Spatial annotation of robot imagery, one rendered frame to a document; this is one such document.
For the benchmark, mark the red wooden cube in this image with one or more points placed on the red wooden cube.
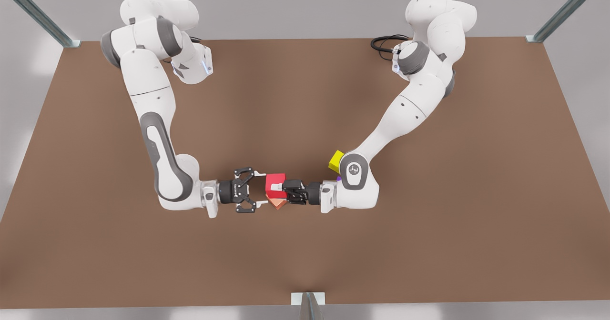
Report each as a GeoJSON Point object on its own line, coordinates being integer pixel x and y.
{"type": "Point", "coordinates": [274, 178]}

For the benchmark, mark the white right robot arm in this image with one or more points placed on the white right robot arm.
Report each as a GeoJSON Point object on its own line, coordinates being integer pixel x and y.
{"type": "Point", "coordinates": [147, 86]}

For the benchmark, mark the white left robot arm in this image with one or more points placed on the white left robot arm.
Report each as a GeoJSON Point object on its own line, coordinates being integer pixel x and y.
{"type": "Point", "coordinates": [419, 101]}

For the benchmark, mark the orange wooden cube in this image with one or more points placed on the orange wooden cube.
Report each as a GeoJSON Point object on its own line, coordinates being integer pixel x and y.
{"type": "Point", "coordinates": [277, 204]}

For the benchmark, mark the yellow wooden cube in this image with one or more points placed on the yellow wooden cube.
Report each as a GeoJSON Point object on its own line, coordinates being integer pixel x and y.
{"type": "Point", "coordinates": [336, 160]}

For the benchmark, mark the silver frame post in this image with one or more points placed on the silver frame post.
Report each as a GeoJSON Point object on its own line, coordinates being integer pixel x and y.
{"type": "Point", "coordinates": [567, 8]}
{"type": "Point", "coordinates": [33, 10]}
{"type": "Point", "coordinates": [309, 305]}

